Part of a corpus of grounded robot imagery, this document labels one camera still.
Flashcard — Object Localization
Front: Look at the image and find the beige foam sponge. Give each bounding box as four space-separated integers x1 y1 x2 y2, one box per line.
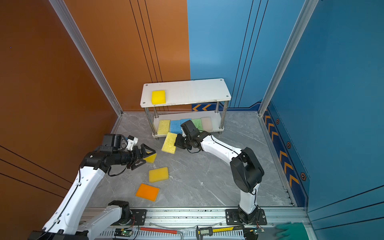
201 117 213 133

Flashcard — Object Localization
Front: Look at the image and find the thick yellow foam sponge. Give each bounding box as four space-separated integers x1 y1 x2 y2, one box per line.
151 90 166 105

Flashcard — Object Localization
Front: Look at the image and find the left circuit board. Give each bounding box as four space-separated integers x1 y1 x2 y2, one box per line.
114 229 133 238

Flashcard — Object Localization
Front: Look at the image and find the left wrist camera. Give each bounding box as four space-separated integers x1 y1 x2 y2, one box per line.
125 135 138 151

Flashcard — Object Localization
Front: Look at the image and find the green rubber glove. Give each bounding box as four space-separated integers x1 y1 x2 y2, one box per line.
276 223 309 240

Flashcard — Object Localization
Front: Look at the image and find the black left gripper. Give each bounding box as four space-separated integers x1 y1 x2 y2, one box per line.
114 143 156 170

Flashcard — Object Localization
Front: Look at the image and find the right circuit board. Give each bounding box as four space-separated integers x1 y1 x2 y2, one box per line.
250 228 265 235

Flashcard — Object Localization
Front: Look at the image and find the aluminium front rail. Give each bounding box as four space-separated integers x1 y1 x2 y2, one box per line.
80 206 317 240

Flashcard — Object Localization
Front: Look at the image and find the circuit board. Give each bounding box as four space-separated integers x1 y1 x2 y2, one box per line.
250 228 265 235
114 229 133 238

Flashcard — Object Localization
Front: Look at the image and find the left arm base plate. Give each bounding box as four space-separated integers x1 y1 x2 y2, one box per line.
117 209 147 226

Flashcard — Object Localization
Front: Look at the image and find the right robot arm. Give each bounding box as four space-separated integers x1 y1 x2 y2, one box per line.
175 120 265 225

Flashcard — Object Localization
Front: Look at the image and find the small yellow foam sponge left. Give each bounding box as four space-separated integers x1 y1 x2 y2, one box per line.
144 153 157 164

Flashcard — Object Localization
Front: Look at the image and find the white two-tier shelf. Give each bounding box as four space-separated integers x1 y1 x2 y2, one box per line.
140 79 232 138

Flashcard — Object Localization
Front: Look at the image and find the red-handled tool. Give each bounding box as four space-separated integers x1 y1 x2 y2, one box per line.
140 227 178 235

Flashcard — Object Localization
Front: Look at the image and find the yellow cellulose sponge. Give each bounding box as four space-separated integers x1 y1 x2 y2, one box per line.
162 133 178 154
157 120 171 135

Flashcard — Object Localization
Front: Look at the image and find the green cellulose sponge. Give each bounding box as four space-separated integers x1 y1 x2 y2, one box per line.
192 119 204 131

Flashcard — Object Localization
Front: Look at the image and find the orange foam sponge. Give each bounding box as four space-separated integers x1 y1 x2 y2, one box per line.
136 184 160 202

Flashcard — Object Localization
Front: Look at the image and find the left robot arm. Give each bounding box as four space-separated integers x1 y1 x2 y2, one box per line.
28 134 156 240

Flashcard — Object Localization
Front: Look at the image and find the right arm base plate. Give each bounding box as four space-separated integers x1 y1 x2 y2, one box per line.
226 208 268 226

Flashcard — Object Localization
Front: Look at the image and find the digital caliper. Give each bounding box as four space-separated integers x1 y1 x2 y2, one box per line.
196 226 244 240

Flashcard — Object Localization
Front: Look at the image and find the blue cellulose sponge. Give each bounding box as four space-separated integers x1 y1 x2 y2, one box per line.
180 119 191 124
169 120 183 134

